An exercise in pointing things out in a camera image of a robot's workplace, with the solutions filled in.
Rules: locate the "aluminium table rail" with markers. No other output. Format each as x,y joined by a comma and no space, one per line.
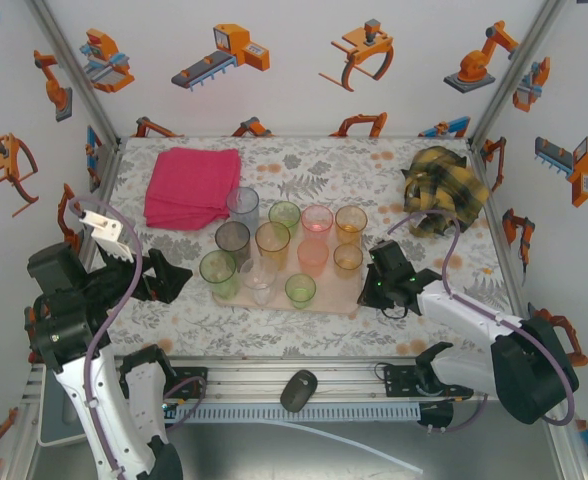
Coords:
254,385

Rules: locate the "small green glass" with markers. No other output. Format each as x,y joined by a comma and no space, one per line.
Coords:
300,292
284,215

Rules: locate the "short orange glass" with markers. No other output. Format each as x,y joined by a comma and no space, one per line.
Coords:
348,262
351,225

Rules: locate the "thin white tube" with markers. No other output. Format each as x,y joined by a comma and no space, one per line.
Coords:
374,452

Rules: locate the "aluminium frame post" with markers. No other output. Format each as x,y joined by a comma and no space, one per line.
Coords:
514,70
69,65

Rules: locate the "dark grey computer mouse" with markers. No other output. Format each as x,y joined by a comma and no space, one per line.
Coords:
299,391

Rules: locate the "beige plastic tray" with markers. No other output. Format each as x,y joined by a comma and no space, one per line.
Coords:
334,295

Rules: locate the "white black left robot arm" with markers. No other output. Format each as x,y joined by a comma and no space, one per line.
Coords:
99,405

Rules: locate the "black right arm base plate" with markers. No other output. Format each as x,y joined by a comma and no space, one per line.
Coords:
399,382

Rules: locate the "smoky grey glass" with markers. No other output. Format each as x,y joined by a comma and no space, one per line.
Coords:
232,245

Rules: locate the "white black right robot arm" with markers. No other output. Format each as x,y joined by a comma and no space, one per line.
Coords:
464,315

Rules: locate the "pink folded towel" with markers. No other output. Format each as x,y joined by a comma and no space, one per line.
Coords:
194,180

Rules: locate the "large green glass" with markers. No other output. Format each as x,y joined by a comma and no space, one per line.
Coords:
219,275

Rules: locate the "pink glass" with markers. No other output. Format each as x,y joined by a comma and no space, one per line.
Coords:
317,222
313,257

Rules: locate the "clear glass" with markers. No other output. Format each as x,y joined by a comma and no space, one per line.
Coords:
259,285

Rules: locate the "pale blue glass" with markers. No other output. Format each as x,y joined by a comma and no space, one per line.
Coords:
242,207

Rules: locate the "floral tablecloth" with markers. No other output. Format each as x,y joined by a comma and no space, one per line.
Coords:
324,155

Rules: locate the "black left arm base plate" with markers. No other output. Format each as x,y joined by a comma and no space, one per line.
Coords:
191,382

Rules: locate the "yellow black plaid cloth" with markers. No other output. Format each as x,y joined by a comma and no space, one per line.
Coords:
444,190

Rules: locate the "tall orange glass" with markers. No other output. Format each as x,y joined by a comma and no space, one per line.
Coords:
272,247

